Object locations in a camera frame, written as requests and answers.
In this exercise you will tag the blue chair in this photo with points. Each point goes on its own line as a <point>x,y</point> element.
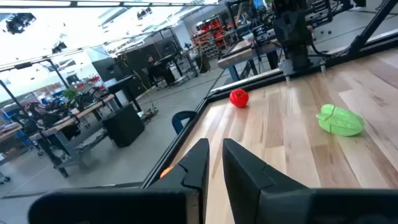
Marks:
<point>180,119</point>

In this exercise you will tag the red shelf rack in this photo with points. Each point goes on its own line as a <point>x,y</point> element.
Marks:
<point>213,34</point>

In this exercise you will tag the person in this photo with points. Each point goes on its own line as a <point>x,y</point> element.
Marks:
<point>153,68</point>

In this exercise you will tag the black cabinet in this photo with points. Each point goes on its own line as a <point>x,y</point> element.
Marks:
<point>124,126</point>

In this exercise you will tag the wooden workbench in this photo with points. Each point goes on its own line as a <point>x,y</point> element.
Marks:
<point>62,124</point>

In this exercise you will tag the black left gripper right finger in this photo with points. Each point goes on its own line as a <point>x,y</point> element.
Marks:
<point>245,180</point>

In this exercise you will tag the light green toy cabbage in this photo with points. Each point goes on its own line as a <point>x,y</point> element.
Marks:
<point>340,121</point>

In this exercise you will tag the table with grey-blue legs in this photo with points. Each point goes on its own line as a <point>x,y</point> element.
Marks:
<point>239,54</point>

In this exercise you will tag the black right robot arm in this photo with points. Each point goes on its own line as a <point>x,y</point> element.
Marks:
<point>292,31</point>

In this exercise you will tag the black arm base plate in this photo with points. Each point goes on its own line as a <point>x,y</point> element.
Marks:
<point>304,67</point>

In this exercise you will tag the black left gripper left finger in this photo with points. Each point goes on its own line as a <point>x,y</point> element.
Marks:
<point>194,168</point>

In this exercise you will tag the small green potted plant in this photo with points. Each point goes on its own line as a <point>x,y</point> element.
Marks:
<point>70,93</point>

